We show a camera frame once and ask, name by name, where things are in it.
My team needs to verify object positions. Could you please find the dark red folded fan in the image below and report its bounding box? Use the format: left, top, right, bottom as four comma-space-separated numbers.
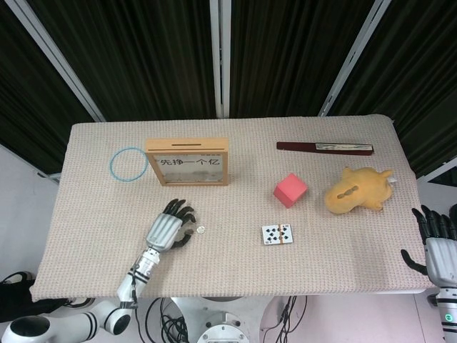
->
276, 141, 377, 156

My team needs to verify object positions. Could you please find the grey robot base column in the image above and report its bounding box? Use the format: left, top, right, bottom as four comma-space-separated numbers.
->
167, 295, 276, 343

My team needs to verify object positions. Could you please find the white frame post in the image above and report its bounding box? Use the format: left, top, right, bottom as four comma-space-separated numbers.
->
316, 0, 394, 118
209, 0, 232, 119
6, 0, 107, 123

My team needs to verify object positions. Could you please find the playing card deck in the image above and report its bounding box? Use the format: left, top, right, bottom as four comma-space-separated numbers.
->
261, 223, 294, 246

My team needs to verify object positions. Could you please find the wooden coin bank frame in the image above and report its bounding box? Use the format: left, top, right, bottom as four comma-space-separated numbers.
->
145, 137, 230, 187

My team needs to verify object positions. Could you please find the black cable bundle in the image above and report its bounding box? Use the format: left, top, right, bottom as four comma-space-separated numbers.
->
145, 296, 190, 343
262, 295, 308, 343

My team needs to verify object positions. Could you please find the black trouser leg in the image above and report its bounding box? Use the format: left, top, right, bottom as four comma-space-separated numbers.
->
0, 271, 94, 319

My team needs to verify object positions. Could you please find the beige woven tablecloth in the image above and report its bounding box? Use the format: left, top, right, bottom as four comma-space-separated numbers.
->
30, 113, 429, 303

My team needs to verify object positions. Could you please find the yellow plush toy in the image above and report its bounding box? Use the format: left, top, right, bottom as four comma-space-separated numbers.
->
323, 166, 396, 214

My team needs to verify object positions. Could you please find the black pleated curtain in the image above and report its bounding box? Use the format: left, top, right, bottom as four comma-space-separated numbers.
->
28, 0, 219, 121
230, 0, 376, 118
330, 0, 457, 178
0, 0, 97, 176

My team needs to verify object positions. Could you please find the red foam cube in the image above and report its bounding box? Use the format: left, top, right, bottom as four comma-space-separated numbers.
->
273, 172, 308, 208

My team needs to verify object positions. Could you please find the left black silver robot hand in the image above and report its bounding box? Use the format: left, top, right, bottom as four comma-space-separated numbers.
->
144, 199, 198, 253

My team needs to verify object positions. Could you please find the blue rubber band ring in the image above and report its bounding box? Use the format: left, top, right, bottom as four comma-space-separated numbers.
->
109, 146, 149, 182

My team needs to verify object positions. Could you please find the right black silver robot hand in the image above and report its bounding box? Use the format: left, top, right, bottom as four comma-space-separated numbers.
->
400, 204, 457, 287

